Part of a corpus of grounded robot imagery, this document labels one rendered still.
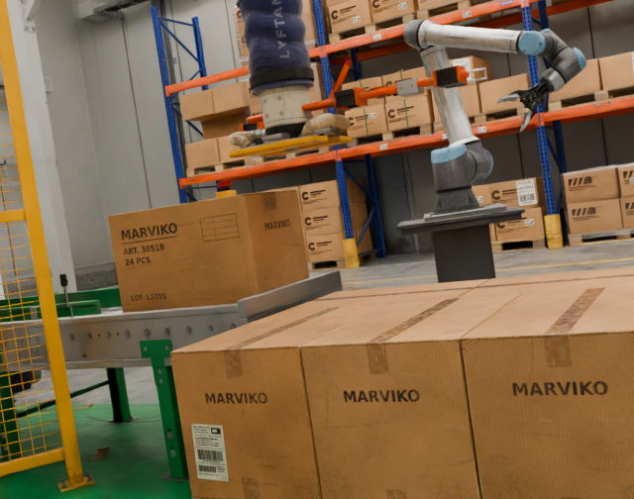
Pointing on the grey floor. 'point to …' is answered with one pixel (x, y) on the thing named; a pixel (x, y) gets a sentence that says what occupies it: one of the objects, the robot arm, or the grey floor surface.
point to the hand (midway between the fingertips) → (506, 118)
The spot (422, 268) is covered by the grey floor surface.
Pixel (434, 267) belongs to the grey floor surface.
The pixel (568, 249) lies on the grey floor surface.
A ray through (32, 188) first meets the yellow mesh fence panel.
